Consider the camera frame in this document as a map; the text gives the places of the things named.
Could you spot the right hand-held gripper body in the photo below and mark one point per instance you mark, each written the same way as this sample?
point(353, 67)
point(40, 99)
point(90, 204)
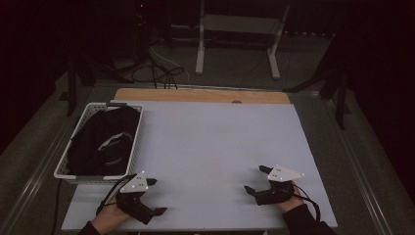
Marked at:
point(277, 191)

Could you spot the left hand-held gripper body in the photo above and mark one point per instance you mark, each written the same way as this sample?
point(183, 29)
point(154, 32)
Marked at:
point(133, 199)

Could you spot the black garment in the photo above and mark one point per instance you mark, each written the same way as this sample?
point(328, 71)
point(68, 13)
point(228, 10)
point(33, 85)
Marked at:
point(101, 143)

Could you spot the white perforated plastic basket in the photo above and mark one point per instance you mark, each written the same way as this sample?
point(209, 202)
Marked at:
point(73, 169)

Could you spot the person's right hand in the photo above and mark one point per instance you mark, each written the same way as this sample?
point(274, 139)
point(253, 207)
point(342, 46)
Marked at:
point(292, 202)

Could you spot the person's left hand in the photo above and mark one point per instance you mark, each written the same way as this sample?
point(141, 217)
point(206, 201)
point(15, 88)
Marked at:
point(109, 218)

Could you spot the pale blue table sheet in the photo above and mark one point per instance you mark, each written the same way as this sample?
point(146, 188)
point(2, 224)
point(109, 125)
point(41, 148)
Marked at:
point(212, 147)

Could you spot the wooden table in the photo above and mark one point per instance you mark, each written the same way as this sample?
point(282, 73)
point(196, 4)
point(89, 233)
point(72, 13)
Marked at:
point(195, 95)

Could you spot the black tripod stand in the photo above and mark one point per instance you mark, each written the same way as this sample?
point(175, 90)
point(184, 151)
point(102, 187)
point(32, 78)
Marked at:
point(341, 98)
point(72, 88)

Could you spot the white metal stand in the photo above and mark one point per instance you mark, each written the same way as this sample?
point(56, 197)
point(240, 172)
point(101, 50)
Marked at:
point(200, 49)

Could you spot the grey metal floor rail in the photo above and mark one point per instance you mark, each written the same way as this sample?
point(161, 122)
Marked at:
point(355, 156)
point(36, 176)

